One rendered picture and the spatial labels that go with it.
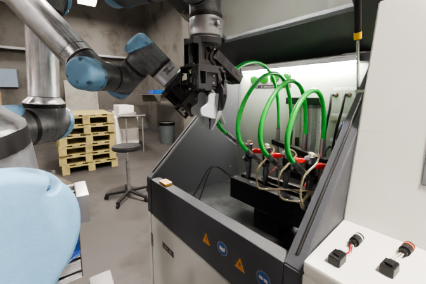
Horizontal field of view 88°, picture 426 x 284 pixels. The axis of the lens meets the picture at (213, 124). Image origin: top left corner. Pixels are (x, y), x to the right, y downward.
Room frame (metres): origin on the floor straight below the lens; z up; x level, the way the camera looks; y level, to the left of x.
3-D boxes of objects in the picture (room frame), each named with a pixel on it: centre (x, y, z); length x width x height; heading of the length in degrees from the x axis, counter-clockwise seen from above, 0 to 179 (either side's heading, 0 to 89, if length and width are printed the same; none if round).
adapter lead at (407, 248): (0.39, -0.36, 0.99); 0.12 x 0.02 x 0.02; 123
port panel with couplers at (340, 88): (0.82, -0.49, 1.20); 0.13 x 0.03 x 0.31; 41
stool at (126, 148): (2.68, 1.08, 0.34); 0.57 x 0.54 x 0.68; 119
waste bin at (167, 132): (5.90, 1.25, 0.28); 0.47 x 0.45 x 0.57; 34
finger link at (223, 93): (0.53, -0.01, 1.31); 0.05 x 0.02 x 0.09; 42
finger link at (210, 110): (0.52, 0.01, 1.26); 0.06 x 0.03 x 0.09; 132
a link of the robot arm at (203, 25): (0.53, 0.01, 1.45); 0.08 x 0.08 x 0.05
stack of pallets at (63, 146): (4.15, 2.47, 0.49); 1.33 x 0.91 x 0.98; 35
